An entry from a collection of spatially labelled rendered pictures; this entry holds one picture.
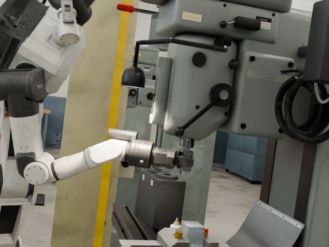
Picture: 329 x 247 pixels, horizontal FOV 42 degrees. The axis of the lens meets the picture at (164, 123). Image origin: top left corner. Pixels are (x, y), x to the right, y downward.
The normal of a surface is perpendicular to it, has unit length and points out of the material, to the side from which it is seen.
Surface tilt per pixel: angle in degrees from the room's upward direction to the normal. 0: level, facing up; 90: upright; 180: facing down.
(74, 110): 90
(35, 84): 81
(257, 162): 90
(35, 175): 103
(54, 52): 58
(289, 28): 90
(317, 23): 90
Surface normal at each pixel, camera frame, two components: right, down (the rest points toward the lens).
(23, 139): 0.04, 0.28
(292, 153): -0.96, -0.11
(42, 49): 0.52, -0.43
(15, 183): 0.54, 0.09
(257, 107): 0.26, 0.08
